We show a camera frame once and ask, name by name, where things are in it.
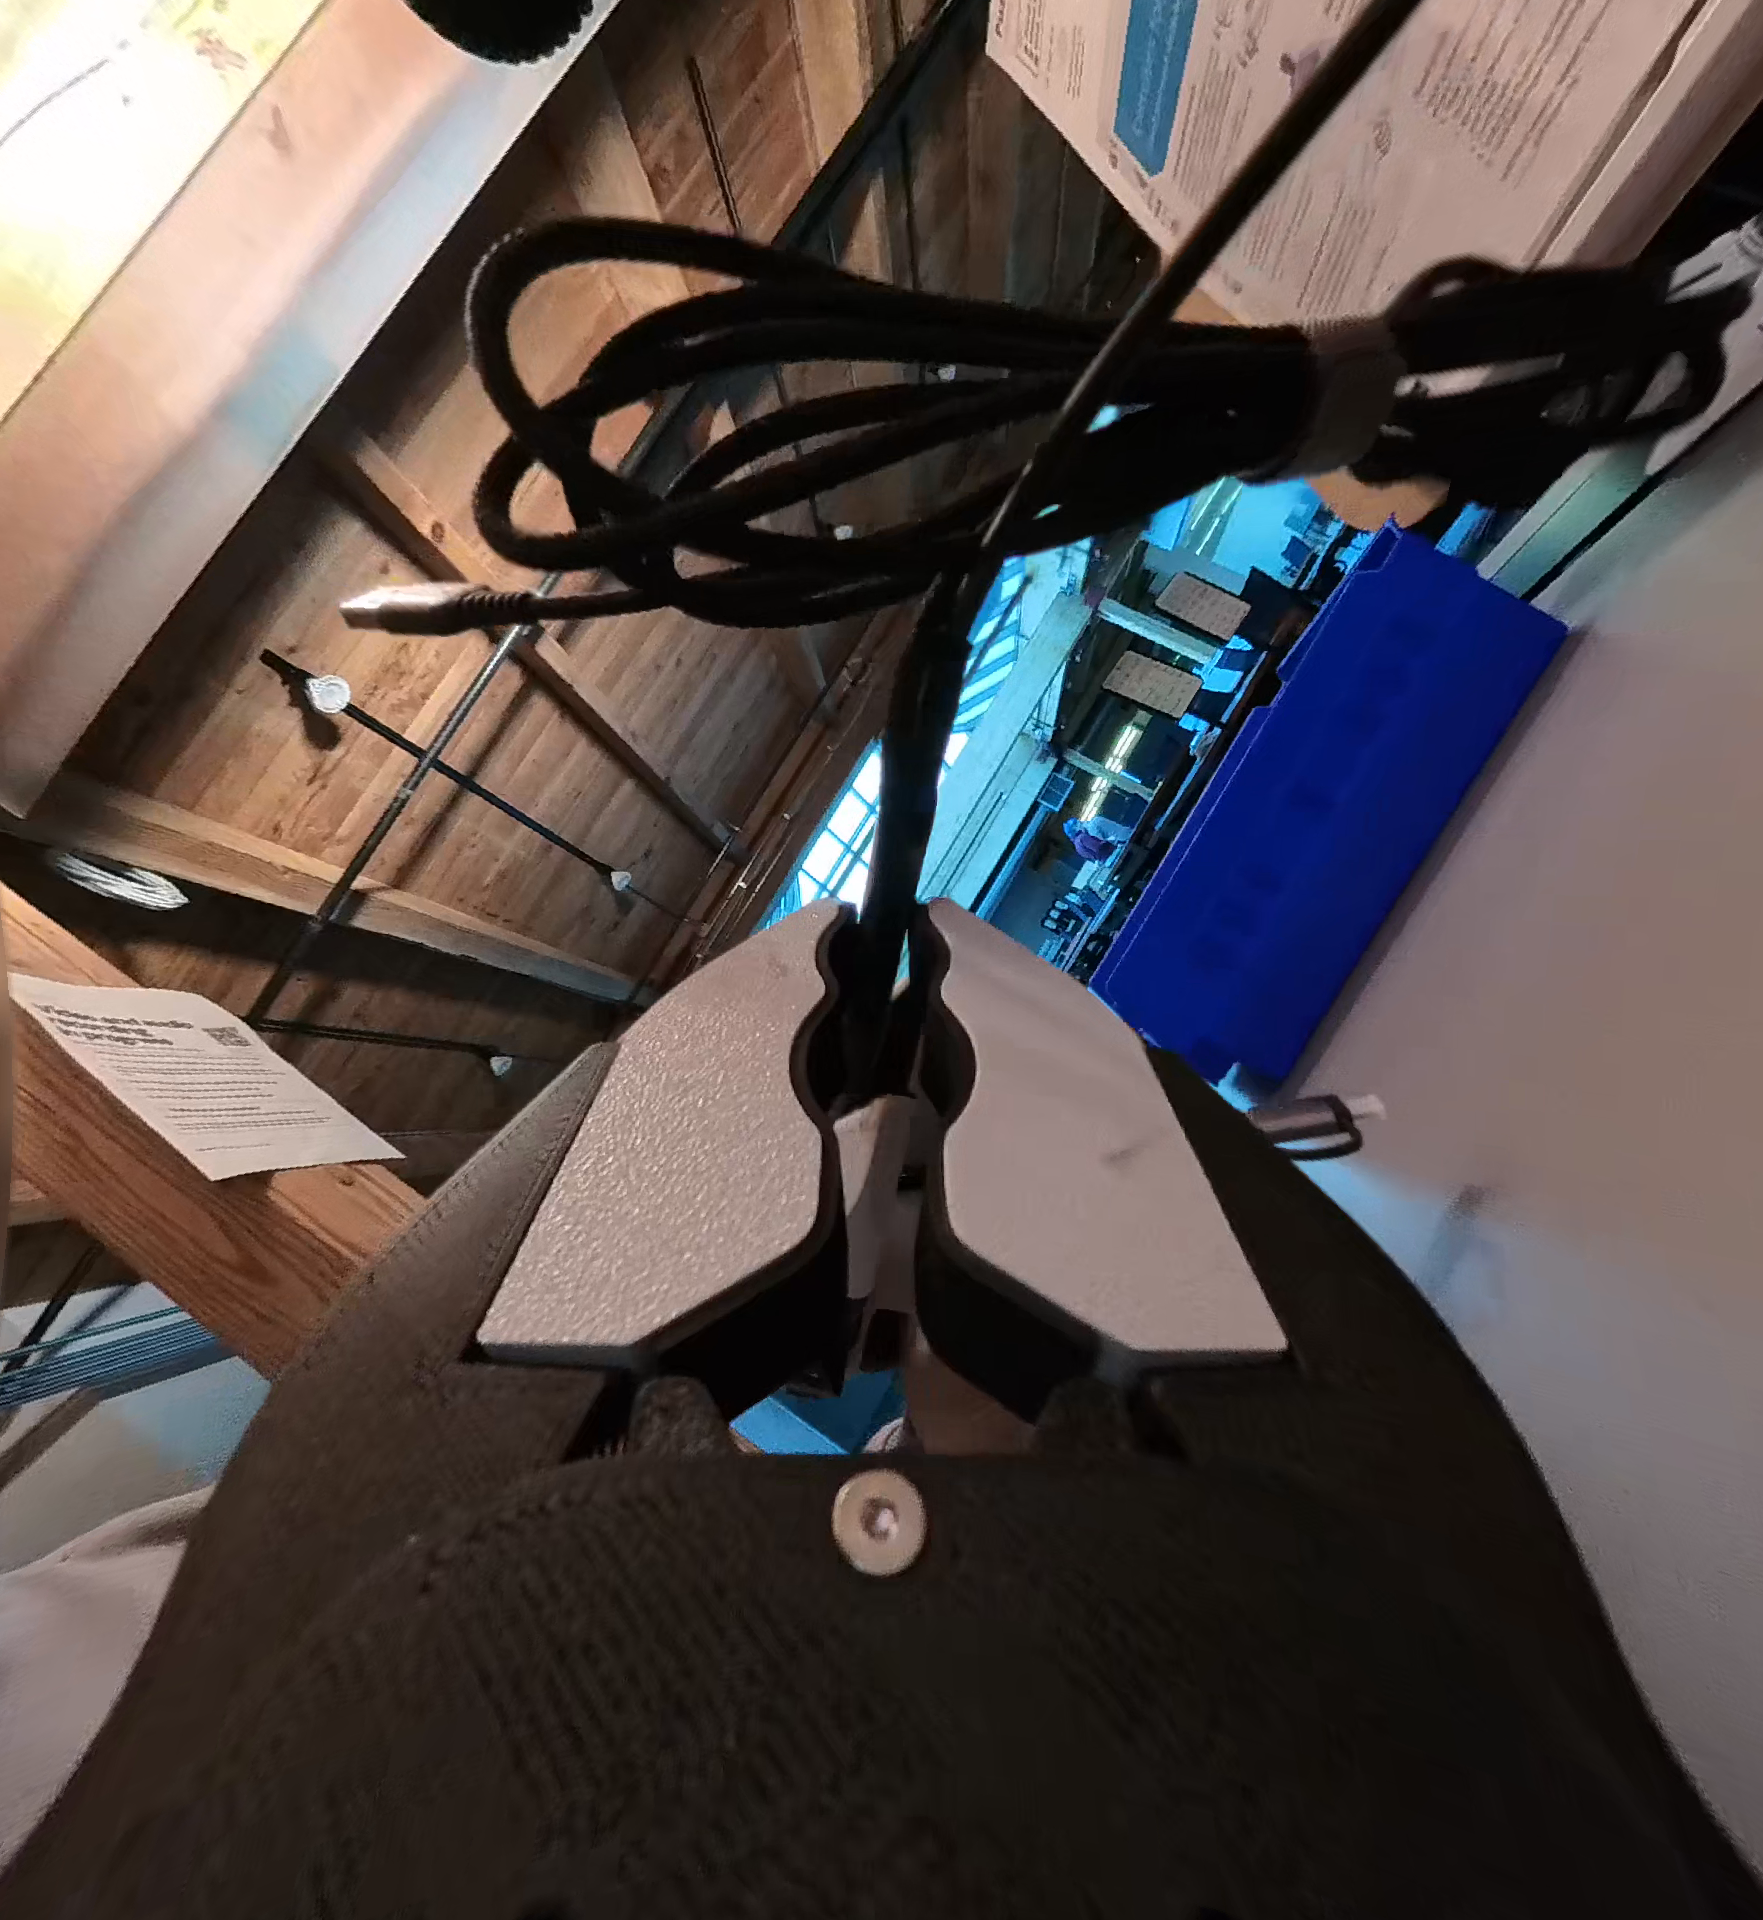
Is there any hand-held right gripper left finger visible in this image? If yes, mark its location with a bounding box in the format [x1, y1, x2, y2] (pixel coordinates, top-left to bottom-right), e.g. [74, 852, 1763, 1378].
[473, 900, 845, 1370]

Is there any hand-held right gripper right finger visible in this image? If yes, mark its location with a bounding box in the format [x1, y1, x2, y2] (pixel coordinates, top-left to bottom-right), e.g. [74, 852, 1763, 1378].
[913, 897, 1293, 1377]

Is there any grey USB hub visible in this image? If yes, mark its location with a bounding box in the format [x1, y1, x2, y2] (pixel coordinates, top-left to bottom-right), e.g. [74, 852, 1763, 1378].
[1247, 1093, 1389, 1160]

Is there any black braided cable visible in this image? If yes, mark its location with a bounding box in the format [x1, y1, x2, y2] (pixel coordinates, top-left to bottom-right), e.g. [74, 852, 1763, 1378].
[341, 217, 1745, 1360]

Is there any grey desk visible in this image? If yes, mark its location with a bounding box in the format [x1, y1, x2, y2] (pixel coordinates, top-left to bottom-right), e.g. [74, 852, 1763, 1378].
[1121, 323, 1763, 1920]

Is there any blue plastic bin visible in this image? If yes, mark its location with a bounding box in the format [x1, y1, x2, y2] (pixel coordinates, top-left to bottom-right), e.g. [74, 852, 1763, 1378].
[1087, 517, 1573, 1087]

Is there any white paper notice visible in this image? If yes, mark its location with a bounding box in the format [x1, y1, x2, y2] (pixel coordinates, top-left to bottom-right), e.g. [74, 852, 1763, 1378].
[8, 973, 405, 1188]

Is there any silver air duct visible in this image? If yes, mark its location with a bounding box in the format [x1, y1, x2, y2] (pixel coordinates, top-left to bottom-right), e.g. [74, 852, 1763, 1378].
[48, 845, 190, 913]

